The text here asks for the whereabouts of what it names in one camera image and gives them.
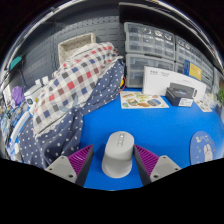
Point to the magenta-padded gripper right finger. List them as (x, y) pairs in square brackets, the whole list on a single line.
[(163, 167)]

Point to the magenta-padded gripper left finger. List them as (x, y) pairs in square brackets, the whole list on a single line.
[(63, 168)]

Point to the light grey computer mouse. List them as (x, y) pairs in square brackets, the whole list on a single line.
[(117, 155)]

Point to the navy polka dot cloth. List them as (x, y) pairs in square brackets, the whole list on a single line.
[(66, 136)]

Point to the colourful sticker sheet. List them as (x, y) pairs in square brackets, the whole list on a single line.
[(143, 100), (204, 106)]

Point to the small black box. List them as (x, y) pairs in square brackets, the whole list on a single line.
[(178, 95)]

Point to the white boxy device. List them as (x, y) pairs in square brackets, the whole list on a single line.
[(33, 95)]

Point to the clear plastic container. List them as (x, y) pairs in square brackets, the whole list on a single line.
[(210, 99)]

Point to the long white keyboard box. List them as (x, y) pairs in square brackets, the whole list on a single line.
[(156, 81)]

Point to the purple bag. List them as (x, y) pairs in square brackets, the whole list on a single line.
[(17, 95)]

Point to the green potted plant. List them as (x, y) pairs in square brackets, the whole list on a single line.
[(220, 96)]

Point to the yellow red packet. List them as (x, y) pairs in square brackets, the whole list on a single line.
[(123, 84)]

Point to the yellow and blue box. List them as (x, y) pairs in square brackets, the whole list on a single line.
[(194, 70)]

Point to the teal holder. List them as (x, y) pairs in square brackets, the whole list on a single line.
[(15, 62)]

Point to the white woven basket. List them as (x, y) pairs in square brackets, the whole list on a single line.
[(75, 43)]

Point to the dark grey pegboard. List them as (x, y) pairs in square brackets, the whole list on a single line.
[(106, 33)]

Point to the dark wall shelf unit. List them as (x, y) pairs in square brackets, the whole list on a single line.
[(160, 16)]

